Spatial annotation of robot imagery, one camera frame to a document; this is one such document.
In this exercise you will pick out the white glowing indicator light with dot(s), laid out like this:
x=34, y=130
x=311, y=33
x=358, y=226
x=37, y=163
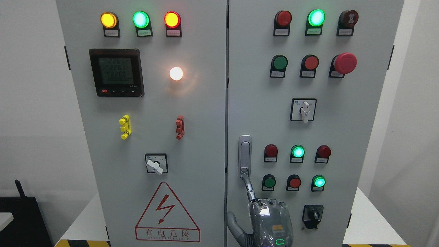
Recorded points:
x=176, y=73

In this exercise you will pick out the red indicator light top left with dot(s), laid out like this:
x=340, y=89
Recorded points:
x=172, y=21

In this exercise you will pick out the grey cabinet door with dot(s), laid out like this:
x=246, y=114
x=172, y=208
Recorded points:
x=196, y=163
x=259, y=106

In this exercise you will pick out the red terminal connector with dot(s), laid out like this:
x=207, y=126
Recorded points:
x=180, y=127

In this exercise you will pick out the red push button upper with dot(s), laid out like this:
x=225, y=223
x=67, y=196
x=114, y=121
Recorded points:
x=309, y=65

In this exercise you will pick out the white selector switch left door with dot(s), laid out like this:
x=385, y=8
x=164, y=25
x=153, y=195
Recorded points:
x=156, y=163

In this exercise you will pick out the dark red light middle right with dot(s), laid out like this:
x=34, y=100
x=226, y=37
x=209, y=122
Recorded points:
x=322, y=154

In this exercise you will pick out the black box with antenna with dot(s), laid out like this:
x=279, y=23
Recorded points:
x=27, y=228

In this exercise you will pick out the grey right cabinet door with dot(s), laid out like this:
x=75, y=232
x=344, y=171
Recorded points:
x=259, y=106

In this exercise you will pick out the green light row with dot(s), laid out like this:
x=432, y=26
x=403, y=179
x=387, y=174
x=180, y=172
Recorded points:
x=296, y=154
x=314, y=22

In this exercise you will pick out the green indicator light top left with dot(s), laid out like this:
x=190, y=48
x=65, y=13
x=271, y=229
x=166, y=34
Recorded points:
x=142, y=24

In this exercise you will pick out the green light top right row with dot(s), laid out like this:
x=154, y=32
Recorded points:
x=314, y=22

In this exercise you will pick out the dark red buzzer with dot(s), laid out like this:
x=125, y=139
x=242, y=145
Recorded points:
x=346, y=23

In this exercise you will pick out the grey left cabinet door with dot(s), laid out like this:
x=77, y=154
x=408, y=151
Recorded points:
x=196, y=163

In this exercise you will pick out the red electric warning sticker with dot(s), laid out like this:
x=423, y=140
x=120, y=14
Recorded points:
x=166, y=219

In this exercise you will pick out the red emergency stop button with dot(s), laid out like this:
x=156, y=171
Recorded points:
x=342, y=64

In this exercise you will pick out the red push button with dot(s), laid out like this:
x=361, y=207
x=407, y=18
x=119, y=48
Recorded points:
x=293, y=183
x=309, y=65

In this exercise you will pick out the yellow terminal connector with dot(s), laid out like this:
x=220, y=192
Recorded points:
x=125, y=127

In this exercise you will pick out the green push button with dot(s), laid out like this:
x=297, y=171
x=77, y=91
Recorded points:
x=268, y=183
x=278, y=66

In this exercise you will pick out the dark red light middle left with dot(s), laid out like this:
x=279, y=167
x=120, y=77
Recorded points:
x=270, y=153

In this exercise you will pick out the yellow indicator light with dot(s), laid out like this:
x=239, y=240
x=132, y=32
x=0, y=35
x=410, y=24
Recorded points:
x=110, y=23

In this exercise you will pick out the black rotary switch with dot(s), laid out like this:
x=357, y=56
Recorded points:
x=312, y=215

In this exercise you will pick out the white selector switch upper right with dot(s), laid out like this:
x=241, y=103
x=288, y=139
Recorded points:
x=303, y=109

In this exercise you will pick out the black digital power meter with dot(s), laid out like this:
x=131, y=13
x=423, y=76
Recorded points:
x=117, y=72

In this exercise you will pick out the green push button lower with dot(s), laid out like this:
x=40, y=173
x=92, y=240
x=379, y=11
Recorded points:
x=268, y=183

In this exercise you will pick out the green lit button lower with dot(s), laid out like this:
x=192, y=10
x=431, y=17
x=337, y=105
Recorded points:
x=317, y=183

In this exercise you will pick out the green light middle row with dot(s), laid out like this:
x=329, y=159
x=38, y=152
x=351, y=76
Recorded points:
x=296, y=154

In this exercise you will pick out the green push button upper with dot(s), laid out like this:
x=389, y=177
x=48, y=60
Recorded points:
x=278, y=66

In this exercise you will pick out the red push button lower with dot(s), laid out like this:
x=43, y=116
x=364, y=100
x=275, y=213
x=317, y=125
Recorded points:
x=293, y=183

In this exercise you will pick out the silver door latch handle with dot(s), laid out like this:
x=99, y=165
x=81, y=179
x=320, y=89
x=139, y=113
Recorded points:
x=244, y=155

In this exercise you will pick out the red light top right row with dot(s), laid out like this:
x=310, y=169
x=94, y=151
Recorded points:
x=281, y=24

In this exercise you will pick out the dark red light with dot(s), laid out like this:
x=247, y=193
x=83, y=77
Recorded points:
x=322, y=154
x=270, y=153

